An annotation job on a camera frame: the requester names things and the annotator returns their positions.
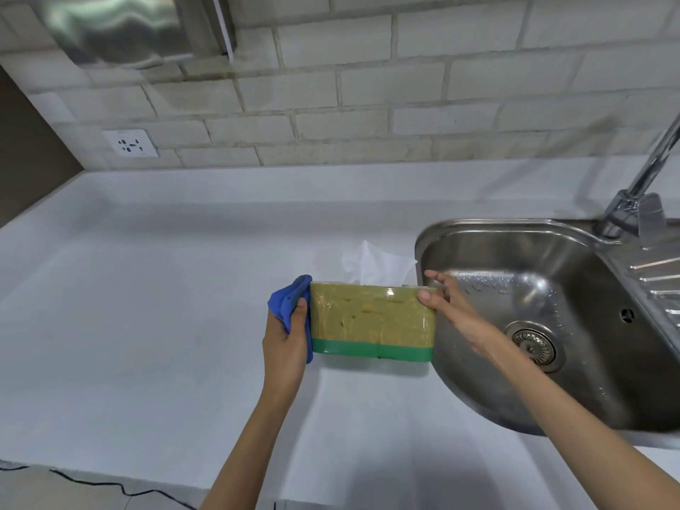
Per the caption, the white tissue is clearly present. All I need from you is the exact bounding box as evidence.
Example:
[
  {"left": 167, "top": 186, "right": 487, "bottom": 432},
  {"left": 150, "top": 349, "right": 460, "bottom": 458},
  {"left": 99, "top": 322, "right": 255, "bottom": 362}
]
[{"left": 339, "top": 239, "right": 418, "bottom": 288}]

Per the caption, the person's right forearm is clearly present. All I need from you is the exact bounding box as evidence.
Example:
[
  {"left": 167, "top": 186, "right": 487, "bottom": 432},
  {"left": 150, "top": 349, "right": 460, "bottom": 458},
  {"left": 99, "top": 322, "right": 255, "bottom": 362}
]
[{"left": 477, "top": 334, "right": 680, "bottom": 510}]

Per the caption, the dark brown side panel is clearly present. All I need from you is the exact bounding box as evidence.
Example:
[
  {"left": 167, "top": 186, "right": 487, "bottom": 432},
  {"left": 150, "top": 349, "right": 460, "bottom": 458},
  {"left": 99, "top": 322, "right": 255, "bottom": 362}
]
[{"left": 0, "top": 66, "right": 84, "bottom": 229}]

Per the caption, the blue microfibre cloth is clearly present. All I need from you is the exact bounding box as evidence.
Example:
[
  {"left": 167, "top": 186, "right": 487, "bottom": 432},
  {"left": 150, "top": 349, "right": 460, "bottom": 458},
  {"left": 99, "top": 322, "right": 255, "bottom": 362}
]
[{"left": 267, "top": 274, "right": 315, "bottom": 365}]

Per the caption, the person's left hand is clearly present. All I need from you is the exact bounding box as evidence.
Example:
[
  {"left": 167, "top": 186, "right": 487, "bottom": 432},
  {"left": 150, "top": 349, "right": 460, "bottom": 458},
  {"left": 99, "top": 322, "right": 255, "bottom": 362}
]
[{"left": 263, "top": 297, "right": 315, "bottom": 404}]

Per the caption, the person's left forearm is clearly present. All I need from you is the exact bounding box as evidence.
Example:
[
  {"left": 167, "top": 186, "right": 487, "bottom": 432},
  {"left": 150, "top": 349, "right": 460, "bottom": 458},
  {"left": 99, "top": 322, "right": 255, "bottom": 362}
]
[{"left": 199, "top": 387, "right": 309, "bottom": 510}]

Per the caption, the black cable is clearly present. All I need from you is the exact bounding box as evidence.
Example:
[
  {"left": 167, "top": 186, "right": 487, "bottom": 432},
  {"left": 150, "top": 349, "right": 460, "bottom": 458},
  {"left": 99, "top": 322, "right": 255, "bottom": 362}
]
[{"left": 0, "top": 460, "right": 198, "bottom": 510}]

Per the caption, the chrome faucet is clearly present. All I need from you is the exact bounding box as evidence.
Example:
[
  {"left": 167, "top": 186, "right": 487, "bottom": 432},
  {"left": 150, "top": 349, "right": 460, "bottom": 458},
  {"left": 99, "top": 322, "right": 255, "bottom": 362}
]
[{"left": 592, "top": 113, "right": 680, "bottom": 250}]

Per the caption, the stainless steel sink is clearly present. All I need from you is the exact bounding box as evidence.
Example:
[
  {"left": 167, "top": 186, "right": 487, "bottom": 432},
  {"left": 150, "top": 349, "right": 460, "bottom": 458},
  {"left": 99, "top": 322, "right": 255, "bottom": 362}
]
[{"left": 414, "top": 217, "right": 680, "bottom": 450}]

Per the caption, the metal sink strainer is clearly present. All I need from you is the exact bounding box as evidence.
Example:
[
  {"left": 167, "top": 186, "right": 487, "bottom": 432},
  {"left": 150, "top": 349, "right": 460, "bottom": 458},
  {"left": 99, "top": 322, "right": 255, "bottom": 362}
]
[{"left": 504, "top": 321, "right": 565, "bottom": 373}]

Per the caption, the stainless steel range hood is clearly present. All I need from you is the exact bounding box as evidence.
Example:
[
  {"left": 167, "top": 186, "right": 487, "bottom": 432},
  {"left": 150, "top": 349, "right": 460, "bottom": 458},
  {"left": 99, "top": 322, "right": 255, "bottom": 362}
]
[{"left": 0, "top": 0, "right": 237, "bottom": 69}]

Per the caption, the person's right hand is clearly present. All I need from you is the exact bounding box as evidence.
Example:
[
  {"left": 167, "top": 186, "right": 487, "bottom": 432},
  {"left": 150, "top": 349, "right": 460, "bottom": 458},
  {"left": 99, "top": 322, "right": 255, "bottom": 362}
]
[{"left": 418, "top": 269, "right": 500, "bottom": 362}]

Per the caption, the white wall socket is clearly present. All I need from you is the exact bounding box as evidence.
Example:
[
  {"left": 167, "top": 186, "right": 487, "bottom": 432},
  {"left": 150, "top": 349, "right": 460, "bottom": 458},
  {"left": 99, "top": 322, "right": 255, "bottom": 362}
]
[{"left": 101, "top": 128, "right": 159, "bottom": 159}]

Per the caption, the gold and green tissue box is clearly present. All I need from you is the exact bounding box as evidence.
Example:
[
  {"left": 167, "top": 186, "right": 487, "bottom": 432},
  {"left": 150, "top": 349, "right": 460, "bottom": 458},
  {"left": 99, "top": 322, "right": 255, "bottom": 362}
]
[{"left": 309, "top": 280, "right": 439, "bottom": 363}]

